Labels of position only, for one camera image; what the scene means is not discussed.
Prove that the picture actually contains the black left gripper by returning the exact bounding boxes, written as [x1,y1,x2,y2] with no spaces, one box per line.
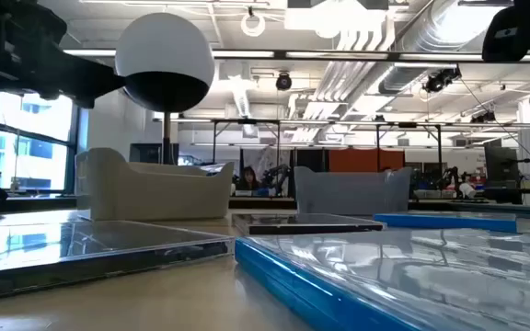
[0,0,126,109]

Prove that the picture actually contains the black clear jewel case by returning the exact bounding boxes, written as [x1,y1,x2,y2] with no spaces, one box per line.
[231,211,387,236]
[0,219,235,303]

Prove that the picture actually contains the blue disc case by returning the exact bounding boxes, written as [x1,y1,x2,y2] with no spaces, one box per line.
[234,228,530,331]
[373,211,518,234]

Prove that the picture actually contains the white and black dome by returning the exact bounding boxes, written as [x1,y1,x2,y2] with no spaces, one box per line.
[114,12,215,113]

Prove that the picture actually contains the large glass window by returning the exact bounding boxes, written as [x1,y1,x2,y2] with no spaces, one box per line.
[0,86,81,194]

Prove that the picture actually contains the dark dome pole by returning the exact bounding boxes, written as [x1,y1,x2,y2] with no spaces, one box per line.
[162,111,173,166]

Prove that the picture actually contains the beige plastic bin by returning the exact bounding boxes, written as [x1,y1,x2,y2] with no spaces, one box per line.
[75,147,236,222]

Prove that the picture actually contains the black monitor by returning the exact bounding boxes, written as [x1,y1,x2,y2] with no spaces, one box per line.
[484,145,520,184]

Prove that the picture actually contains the white cup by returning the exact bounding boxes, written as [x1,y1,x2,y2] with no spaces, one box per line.
[458,182,478,200]

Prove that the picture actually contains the person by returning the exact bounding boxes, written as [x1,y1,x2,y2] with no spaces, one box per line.
[236,165,261,192]

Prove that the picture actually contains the background workbench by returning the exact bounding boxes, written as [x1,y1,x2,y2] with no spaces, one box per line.
[227,196,298,211]

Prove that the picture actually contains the orange partition panel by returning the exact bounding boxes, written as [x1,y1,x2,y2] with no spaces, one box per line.
[328,148,406,174]

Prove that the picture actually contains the clear plastic bin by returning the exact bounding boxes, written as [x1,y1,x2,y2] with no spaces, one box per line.
[294,165,412,217]

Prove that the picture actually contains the dark wall screen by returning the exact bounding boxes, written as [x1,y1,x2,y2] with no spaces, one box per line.
[129,143,179,166]

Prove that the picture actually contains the silver ventilation duct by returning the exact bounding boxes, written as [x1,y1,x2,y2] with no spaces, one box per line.
[377,0,491,96]

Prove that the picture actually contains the black overhead camera rig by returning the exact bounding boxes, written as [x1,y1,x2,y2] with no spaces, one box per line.
[422,65,463,95]

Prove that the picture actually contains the black frame stand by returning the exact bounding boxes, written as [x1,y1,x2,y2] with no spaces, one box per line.
[374,121,444,174]
[210,118,282,166]

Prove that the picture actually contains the white ring light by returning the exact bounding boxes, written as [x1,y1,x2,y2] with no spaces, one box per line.
[240,11,267,39]

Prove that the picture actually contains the dark blue rail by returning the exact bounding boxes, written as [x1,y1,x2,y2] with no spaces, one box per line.
[448,200,530,221]

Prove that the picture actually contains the black ceiling camera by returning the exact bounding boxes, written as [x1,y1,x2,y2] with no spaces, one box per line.
[275,72,294,92]

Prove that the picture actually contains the overhead frame bar with lights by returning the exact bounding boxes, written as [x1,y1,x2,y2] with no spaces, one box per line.
[62,48,530,64]

